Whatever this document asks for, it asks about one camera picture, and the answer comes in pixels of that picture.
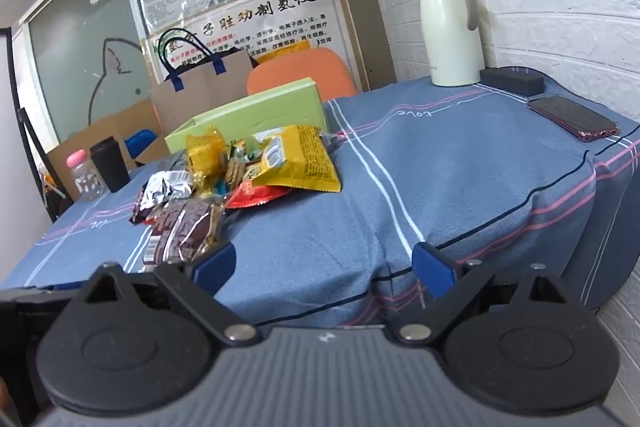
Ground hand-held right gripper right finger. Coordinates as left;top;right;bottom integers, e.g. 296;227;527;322
392;241;573;348

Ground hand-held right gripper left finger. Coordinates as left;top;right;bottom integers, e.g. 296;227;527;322
82;241;261;348

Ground brown-red snack packet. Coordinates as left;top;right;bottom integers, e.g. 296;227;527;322
142;199;226;265

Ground green cardboard box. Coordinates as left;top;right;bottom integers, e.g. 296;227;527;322
165;78;331;154

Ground pile of small wrapped snacks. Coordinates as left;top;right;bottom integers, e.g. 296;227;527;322
192;137;261;208

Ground red snack packet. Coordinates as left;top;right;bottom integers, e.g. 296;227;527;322
225;181;292;209

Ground blue striped tablecloth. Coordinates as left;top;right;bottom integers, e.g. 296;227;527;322
0;74;640;328

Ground silver black snack packet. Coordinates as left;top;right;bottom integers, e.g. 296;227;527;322
131;171;193;224

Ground yellow clear candy packet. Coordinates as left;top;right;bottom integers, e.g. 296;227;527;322
185;127;226;175

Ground large yellow snack bag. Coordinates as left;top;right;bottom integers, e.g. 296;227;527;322
248;125;342;192

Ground black cup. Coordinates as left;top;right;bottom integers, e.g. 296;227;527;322
90;137;132;194

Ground blue chair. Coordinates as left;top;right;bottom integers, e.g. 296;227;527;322
123;130;160;158

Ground clear bottle pink lid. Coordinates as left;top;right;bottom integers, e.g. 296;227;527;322
66;150;107;202

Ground dark snack packet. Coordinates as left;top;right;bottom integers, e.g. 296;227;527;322
317;132;346;152

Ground brown cardboard box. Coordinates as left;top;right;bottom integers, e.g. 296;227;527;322
47;97;173;202

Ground black rectangular box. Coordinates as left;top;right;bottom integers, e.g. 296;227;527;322
480;67;544;96

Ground phone in red case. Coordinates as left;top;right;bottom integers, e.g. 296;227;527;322
527;95;620;142

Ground orange chair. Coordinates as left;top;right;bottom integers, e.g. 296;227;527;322
246;48;357;102

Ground white thermos jug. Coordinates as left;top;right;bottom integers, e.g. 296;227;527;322
418;0;485;88

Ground brown paper bag blue handles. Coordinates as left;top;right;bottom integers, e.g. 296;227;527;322
150;28;261;135

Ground white wall poster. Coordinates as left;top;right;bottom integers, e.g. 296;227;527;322
140;0;361;92

